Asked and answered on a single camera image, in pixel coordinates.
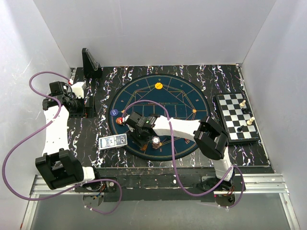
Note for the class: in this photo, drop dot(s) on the black chess pawn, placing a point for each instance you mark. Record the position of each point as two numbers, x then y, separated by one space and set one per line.
239 129

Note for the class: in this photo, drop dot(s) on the purple small blind button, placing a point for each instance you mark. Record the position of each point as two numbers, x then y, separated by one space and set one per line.
113 112

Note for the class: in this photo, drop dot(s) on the round blue poker mat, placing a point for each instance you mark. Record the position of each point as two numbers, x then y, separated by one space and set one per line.
178 98

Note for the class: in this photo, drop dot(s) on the black chess piece upper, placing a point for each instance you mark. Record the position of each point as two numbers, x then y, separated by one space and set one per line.
246 111

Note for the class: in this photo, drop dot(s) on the red yellow chips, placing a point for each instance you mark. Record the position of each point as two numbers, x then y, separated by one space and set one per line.
119 121

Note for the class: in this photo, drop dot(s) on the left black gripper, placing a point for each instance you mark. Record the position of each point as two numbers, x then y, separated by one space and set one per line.
88 111

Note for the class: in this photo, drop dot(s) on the white chess piece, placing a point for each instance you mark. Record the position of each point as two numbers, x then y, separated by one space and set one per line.
250 121
242 104

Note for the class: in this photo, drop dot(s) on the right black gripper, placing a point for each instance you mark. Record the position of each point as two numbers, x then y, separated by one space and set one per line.
139 142

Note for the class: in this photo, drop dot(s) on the yellow round dealer button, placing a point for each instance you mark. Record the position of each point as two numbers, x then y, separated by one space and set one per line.
158 85

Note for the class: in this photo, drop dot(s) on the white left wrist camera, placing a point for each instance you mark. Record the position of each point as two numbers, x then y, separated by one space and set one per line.
78 89

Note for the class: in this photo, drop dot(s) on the aluminium frame rail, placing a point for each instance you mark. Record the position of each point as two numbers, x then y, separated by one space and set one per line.
152 200

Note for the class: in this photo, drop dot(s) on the blue white chip stack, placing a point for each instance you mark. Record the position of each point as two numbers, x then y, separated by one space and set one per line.
155 142

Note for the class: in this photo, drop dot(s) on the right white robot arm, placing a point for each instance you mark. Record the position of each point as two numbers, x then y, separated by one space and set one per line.
209 137

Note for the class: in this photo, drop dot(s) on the black card shoe stand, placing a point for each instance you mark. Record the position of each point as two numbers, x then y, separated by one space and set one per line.
91 68

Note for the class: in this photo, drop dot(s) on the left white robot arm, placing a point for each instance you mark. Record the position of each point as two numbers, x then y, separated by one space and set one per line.
58 166

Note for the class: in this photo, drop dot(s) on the red yellow chip stack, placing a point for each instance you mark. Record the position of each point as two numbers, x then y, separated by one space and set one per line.
144 147

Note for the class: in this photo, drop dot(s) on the black white chessboard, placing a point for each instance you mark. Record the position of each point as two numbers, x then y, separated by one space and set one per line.
232 117

